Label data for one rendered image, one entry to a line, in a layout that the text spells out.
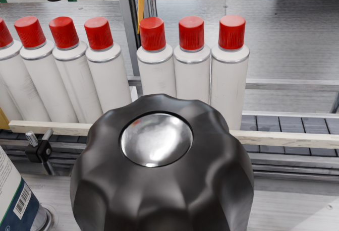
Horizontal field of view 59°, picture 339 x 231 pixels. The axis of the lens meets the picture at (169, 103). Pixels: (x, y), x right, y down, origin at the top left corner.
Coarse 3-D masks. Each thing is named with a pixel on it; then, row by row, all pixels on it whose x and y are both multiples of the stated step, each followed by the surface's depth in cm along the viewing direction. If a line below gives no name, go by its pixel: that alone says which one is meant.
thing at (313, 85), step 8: (128, 80) 51; (136, 80) 51; (248, 80) 48; (256, 80) 48; (264, 80) 48; (272, 80) 48; (280, 80) 48; (288, 80) 48; (296, 80) 48; (304, 80) 47; (312, 80) 47; (320, 80) 47; (328, 80) 47; (336, 80) 47; (248, 88) 49; (256, 88) 49; (264, 88) 48; (272, 88) 48; (280, 88) 48; (288, 88) 48; (296, 88) 48; (304, 88) 47; (312, 88) 47; (320, 88) 47; (328, 88) 47; (336, 88) 47
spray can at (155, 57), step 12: (144, 24) 39; (156, 24) 39; (144, 36) 39; (156, 36) 39; (144, 48) 41; (156, 48) 40; (168, 48) 42; (144, 60) 41; (156, 60) 40; (168, 60) 41; (144, 72) 42; (156, 72) 42; (168, 72) 42; (144, 84) 44; (156, 84) 43; (168, 84) 44
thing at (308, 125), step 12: (252, 120) 53; (264, 120) 53; (276, 120) 53; (288, 120) 53; (300, 120) 52; (312, 120) 52; (336, 120) 52; (0, 132) 56; (12, 132) 55; (288, 132) 50; (300, 132) 50; (312, 132) 50; (324, 132) 50; (336, 132) 50; (324, 156) 47; (336, 156) 47
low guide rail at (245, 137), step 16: (16, 128) 52; (32, 128) 52; (48, 128) 51; (64, 128) 50; (80, 128) 50; (256, 144) 47; (272, 144) 46; (288, 144) 46; (304, 144) 46; (320, 144) 45; (336, 144) 45
